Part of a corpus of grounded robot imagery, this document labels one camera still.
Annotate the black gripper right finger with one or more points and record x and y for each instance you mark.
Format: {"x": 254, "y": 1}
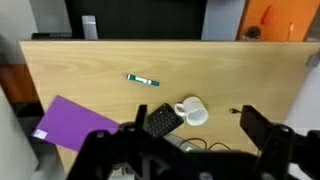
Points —
{"x": 255, "y": 128}

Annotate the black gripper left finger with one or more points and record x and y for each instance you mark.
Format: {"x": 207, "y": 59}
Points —
{"x": 140, "y": 116}

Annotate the green white marker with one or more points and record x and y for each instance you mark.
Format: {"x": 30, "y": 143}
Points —
{"x": 142, "y": 80}

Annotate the white ceramic mug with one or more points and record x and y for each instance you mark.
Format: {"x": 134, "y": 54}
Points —
{"x": 195, "y": 110}

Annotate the black computer keyboard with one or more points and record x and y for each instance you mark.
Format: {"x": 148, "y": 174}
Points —
{"x": 163, "y": 120}

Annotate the grey device with green light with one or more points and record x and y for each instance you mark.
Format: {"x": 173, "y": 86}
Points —
{"x": 188, "y": 148}

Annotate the purple folder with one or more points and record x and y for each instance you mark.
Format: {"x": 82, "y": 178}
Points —
{"x": 73, "y": 123}

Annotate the grey desk knob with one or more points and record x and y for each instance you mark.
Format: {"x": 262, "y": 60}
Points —
{"x": 314, "y": 60}

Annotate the orange topped drawer cabinet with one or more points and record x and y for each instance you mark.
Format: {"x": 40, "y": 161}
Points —
{"x": 280, "y": 18}

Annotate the grey upright post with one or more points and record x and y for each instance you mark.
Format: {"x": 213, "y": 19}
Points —
{"x": 89, "y": 27}

